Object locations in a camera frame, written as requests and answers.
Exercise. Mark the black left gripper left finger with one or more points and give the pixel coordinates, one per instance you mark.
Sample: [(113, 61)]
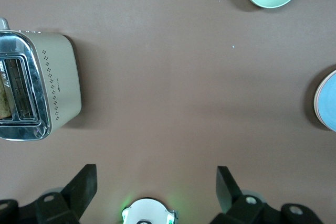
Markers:
[(78, 190)]

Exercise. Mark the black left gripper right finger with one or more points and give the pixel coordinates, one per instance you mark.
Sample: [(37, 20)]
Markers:
[(231, 195)]

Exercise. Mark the pink plate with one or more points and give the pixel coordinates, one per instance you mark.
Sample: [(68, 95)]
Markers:
[(315, 102)]

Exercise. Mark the blue plate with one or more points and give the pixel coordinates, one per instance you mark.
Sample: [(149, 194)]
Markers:
[(329, 103)]

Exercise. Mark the beige and chrome toaster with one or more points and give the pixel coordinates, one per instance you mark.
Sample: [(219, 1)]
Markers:
[(60, 77)]

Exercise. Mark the brown toast slice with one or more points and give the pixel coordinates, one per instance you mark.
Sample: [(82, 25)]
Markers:
[(4, 100)]

